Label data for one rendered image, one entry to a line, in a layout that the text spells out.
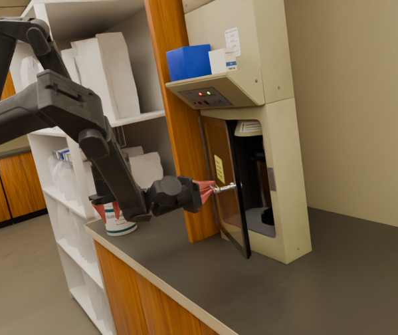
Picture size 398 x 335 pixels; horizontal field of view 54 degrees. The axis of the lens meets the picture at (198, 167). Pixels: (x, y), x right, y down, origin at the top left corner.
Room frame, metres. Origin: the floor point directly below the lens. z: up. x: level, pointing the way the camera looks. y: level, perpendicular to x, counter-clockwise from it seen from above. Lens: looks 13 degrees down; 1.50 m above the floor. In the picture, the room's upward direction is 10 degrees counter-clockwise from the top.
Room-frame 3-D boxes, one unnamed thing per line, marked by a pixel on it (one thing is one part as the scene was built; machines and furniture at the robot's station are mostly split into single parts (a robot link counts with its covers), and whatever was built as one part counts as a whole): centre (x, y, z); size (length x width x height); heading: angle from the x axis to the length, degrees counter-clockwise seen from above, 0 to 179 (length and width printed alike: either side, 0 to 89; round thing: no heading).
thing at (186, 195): (1.03, 0.06, 1.20); 0.07 x 0.07 x 0.10; 32
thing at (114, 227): (1.57, 0.37, 1.02); 0.13 x 0.13 x 0.15
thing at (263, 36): (1.23, -0.23, 1.33); 0.32 x 0.25 x 0.77; 32
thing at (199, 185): (1.07, 0.00, 1.20); 0.09 x 0.07 x 0.07; 122
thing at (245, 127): (1.20, -0.22, 1.34); 0.18 x 0.18 x 0.05
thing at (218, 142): (1.14, -0.06, 1.19); 0.30 x 0.01 x 0.40; 11
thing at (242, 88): (1.14, -0.07, 1.46); 0.32 x 0.11 x 0.10; 32
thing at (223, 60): (1.07, -0.11, 1.54); 0.05 x 0.05 x 0.06; 48
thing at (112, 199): (1.26, 0.31, 1.14); 0.07 x 0.07 x 0.09; 32
